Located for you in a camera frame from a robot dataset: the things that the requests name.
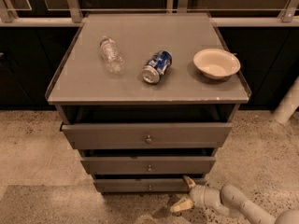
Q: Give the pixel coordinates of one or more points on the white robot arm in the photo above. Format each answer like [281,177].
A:
[229,201]

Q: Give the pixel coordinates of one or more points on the metal window railing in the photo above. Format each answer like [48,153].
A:
[224,13]

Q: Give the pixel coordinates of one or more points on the white cylindrical post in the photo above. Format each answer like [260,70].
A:
[288,104]

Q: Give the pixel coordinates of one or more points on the clear plastic water bottle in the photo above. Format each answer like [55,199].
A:
[111,55]

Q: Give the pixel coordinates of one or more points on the grey bottom drawer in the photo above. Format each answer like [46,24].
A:
[141,185]

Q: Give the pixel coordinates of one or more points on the grey drawer cabinet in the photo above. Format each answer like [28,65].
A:
[83,91]

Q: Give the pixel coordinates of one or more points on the grey drawer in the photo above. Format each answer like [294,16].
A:
[146,135]
[148,165]
[141,185]

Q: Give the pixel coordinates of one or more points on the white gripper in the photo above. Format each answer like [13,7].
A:
[198,193]

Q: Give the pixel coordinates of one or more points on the blue soda can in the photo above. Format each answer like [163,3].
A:
[156,67]

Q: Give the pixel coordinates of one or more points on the grey middle drawer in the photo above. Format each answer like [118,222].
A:
[148,165]

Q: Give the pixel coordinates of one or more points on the white bowl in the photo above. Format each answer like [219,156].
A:
[216,63]

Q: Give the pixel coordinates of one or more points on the grey top drawer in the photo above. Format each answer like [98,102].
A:
[146,135]

